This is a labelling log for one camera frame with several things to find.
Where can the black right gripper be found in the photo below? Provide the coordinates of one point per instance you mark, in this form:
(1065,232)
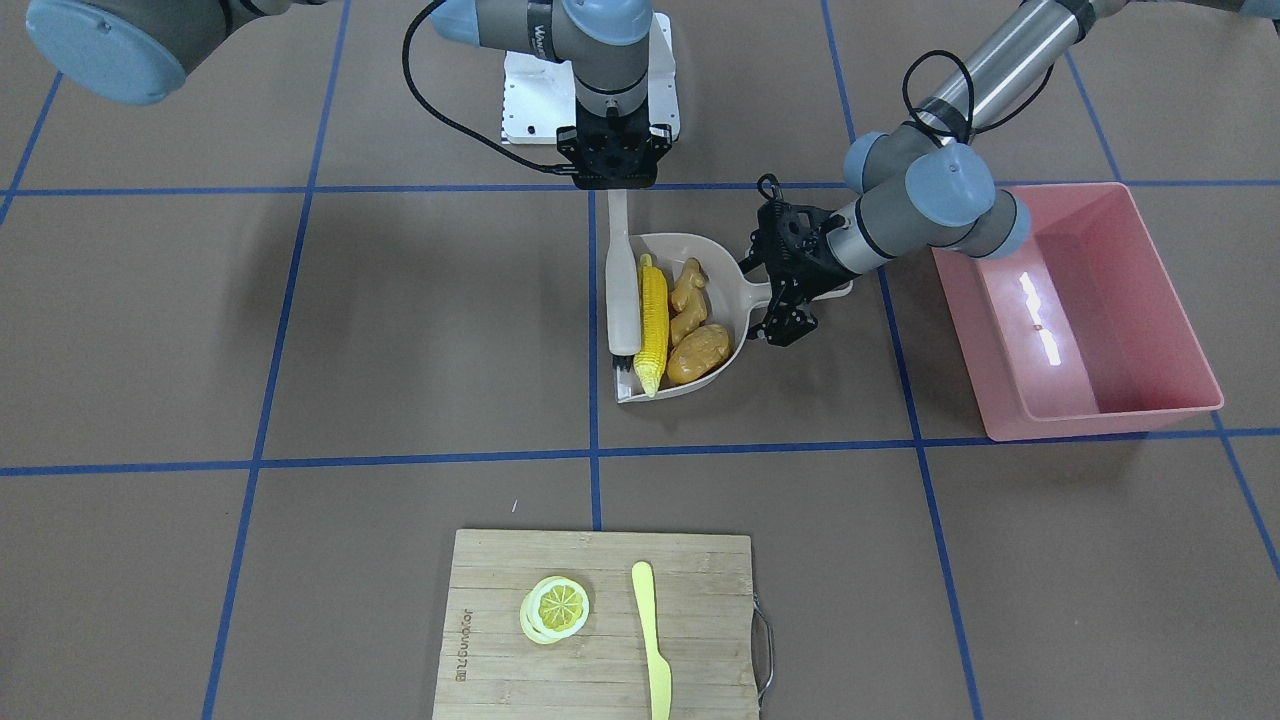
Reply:
(659,141)

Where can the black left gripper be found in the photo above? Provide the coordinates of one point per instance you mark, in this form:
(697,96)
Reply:
(812,268)

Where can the beige plastic dustpan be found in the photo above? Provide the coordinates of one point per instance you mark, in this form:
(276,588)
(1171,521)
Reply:
(733,299)

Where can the yellow toy ginger root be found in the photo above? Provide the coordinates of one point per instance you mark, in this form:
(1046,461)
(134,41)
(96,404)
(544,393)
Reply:
(688,302)

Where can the brown toy potato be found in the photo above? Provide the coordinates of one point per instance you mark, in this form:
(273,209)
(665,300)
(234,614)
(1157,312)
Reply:
(699,353)

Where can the yellow toy corn cob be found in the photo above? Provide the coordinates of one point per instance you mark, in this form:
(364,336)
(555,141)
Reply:
(650,361)

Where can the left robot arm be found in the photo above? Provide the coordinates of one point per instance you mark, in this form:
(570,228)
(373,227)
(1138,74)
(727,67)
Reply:
(922,186)

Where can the pink plastic bin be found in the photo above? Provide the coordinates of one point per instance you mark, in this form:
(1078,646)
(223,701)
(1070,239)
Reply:
(1080,332)

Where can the yellow toy lemon slice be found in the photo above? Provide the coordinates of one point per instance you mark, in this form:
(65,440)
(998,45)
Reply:
(555,609)

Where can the yellow toy knife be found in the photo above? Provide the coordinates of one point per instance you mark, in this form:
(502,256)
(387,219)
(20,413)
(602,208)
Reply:
(660,678)

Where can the wooden cutting board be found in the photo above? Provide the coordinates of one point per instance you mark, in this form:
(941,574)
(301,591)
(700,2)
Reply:
(704,622)

